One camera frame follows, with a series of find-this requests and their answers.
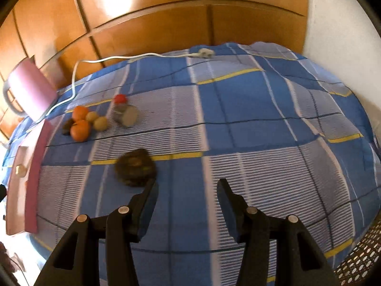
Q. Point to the blue checked blanket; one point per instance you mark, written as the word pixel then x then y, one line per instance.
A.
pixel 253 131

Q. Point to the cut brown root piece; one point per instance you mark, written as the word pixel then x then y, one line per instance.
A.
pixel 128 116

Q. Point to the large dark brown fruit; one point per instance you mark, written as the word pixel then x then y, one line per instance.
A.
pixel 135 168

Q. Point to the wooden wardrobe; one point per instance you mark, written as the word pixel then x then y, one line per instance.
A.
pixel 166 18

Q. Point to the perforated white basket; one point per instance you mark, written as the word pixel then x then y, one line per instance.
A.
pixel 360 262

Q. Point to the small dark fruit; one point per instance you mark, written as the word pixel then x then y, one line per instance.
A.
pixel 68 126

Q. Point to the orange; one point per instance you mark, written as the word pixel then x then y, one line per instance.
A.
pixel 80 131
pixel 80 113

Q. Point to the pink tray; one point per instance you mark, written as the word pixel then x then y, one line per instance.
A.
pixel 18 208

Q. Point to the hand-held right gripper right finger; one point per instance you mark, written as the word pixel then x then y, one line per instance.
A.
pixel 231 216

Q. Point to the red patterned cloth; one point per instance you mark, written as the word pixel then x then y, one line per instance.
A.
pixel 4 256

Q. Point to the pink electric kettle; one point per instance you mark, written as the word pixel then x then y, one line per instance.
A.
pixel 32 89

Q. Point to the white power plug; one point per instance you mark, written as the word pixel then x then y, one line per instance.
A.
pixel 205 53

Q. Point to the red tomato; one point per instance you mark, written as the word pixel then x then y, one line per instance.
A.
pixel 120 99

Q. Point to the yellow lemon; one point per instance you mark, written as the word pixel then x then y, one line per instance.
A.
pixel 91 116
pixel 100 123

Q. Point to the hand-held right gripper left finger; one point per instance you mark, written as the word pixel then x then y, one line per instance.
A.
pixel 146 217

